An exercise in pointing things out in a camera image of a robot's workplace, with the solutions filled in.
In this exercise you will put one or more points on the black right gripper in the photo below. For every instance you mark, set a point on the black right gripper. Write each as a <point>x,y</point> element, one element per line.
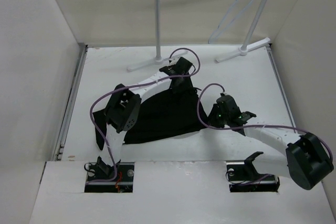
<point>211,119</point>

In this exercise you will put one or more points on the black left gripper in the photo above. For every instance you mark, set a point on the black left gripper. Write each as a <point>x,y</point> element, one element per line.
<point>186,86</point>

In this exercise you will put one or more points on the black trousers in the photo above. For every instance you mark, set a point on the black trousers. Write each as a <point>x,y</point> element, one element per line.
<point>167,115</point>

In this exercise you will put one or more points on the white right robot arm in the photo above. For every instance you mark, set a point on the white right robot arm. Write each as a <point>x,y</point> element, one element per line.
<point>306,160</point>

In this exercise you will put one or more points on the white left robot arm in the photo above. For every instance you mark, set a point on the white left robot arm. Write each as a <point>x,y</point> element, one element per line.
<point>117,112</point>

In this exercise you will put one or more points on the translucent blue clothes hanger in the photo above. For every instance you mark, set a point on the translucent blue clothes hanger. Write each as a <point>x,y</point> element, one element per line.
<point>236,9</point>

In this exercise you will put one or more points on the white clothes rack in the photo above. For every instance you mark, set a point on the white clothes rack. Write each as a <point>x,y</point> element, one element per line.
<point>199,18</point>

